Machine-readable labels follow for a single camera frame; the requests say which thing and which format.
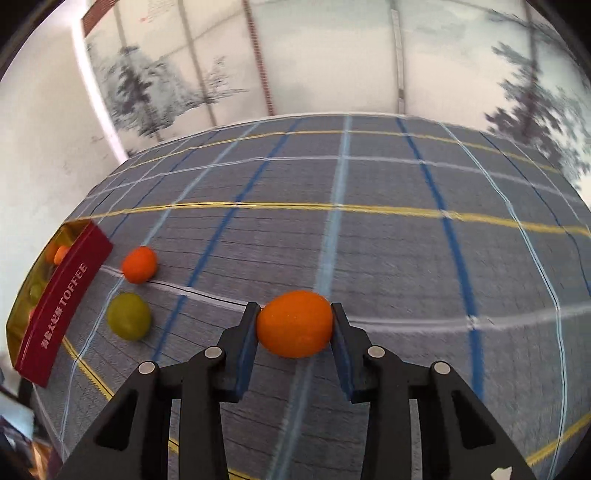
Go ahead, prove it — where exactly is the orange tangerine in tin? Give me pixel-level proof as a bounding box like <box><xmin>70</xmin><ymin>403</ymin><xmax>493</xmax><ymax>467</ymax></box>
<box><xmin>53</xmin><ymin>245</ymin><xmax>70</xmax><ymax>266</ymax></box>

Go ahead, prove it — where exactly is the blue plaid tablecloth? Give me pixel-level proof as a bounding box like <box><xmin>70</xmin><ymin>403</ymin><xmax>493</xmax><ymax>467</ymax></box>
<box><xmin>35</xmin><ymin>114</ymin><xmax>590</xmax><ymax>479</ymax></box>

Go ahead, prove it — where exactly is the small orange tangerine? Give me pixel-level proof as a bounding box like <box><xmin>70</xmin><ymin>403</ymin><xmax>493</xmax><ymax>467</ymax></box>
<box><xmin>256</xmin><ymin>290</ymin><xmax>332</xmax><ymax>359</ymax></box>

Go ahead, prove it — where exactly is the red gold toffee tin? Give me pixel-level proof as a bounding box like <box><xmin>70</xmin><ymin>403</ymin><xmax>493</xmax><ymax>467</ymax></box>
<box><xmin>6</xmin><ymin>220</ymin><xmax>113</xmax><ymax>387</ymax></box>

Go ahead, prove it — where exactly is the large orange tangerine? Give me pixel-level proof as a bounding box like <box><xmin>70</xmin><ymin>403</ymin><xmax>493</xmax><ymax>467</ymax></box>
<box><xmin>121</xmin><ymin>246</ymin><xmax>158</xmax><ymax>284</ymax></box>

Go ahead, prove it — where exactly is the clutter pile on floor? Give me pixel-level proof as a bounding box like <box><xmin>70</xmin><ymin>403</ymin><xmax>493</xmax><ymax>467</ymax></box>
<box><xmin>1</xmin><ymin>387</ymin><xmax>61</xmax><ymax>479</ymax></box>

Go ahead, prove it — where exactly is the landscape painted folding screen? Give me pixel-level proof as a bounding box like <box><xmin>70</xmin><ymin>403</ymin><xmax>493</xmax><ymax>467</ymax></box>
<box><xmin>73</xmin><ymin>1</ymin><xmax>590</xmax><ymax>196</ymax></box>

